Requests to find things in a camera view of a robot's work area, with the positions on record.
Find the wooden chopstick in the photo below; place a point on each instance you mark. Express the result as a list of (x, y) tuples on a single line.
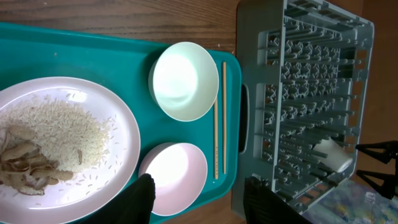
[(215, 116), (224, 113)]

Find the teal serving tray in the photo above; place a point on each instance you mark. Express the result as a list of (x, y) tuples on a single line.
[(122, 66)]

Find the rice pile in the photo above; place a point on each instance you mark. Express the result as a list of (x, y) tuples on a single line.
[(64, 130)]

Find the white cup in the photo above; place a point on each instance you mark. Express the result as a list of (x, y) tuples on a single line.
[(337, 159)]

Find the white dinner plate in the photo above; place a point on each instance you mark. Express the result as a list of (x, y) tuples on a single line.
[(94, 187)]

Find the pink bowl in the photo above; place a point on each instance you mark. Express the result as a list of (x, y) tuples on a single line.
[(179, 171)]

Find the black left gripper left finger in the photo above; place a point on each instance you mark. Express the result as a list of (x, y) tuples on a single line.
[(132, 206)]

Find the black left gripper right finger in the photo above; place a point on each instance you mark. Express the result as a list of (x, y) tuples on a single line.
[(262, 206)]

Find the black tripod stand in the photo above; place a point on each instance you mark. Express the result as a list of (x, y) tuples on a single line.
[(379, 170)]

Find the grey dishwasher rack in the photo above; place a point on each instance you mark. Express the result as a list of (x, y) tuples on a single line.
[(305, 67)]

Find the white green bowl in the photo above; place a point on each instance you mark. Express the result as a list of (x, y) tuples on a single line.
[(184, 81)]

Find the peanut shells pile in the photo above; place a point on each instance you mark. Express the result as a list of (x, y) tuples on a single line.
[(24, 168)]

